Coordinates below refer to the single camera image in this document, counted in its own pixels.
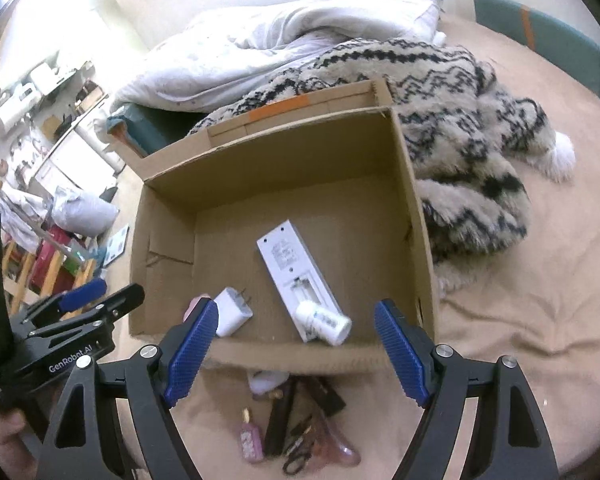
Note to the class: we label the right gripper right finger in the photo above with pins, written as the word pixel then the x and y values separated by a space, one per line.
pixel 509 439

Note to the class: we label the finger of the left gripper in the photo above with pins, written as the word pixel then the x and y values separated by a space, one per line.
pixel 105 311
pixel 51 309

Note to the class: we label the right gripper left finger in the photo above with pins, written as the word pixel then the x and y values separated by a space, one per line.
pixel 84 439

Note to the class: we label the person left hand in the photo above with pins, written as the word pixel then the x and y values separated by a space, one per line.
pixel 16 461

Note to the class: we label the wooden chair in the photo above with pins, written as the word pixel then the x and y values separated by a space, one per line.
pixel 32 276

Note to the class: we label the white floor scale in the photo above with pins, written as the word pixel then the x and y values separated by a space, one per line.
pixel 115 246

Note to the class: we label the grey plastic bag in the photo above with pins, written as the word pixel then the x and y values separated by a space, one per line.
pixel 81 213

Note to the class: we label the beige bed cover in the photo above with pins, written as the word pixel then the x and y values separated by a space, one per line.
pixel 538 302

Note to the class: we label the pink translucent hair clip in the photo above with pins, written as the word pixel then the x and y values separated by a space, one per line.
pixel 328 446

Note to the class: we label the black rectangular stick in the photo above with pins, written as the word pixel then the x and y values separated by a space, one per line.
pixel 275 434

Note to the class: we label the teal sofa armrest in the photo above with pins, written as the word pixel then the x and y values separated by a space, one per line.
pixel 148 130

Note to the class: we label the white remote control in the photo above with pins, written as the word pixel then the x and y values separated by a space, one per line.
pixel 294 272

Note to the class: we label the black flat case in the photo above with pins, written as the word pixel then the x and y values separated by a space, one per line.
pixel 324 395

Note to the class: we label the black scissors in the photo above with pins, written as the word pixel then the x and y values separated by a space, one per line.
pixel 298 450

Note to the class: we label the small white pill bottle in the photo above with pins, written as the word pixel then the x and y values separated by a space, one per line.
pixel 327 325

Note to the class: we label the brown cardboard box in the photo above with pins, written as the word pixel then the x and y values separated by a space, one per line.
pixel 334 165

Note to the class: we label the patterned knit blanket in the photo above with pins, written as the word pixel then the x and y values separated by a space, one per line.
pixel 462 129

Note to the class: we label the white duvet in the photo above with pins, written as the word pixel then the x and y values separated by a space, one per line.
pixel 205 68

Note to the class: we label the teal cushion orange stripe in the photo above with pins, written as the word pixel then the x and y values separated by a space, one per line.
pixel 557 42

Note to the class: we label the white wall charger plug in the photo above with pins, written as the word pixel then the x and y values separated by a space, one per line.
pixel 233 310

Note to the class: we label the pink keychain bottle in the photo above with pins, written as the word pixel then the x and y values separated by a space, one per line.
pixel 250 439

